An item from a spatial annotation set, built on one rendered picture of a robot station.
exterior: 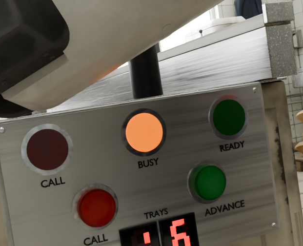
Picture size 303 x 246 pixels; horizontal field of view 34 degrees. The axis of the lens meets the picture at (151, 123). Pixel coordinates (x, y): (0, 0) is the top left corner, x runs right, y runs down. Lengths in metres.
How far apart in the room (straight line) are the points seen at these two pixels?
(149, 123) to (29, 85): 0.17
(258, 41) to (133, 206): 0.19
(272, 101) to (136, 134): 0.16
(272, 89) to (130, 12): 0.27
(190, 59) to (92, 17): 0.37
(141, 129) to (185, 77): 0.24
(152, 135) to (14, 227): 0.13
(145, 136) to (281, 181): 0.17
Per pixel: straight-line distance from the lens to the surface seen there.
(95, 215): 0.40
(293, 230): 0.53
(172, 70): 0.67
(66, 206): 0.40
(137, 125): 0.41
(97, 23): 0.26
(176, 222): 0.43
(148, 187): 0.42
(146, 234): 0.42
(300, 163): 4.53
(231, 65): 0.53
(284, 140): 0.52
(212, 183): 0.43
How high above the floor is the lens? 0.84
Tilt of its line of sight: 3 degrees down
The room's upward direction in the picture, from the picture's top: 9 degrees counter-clockwise
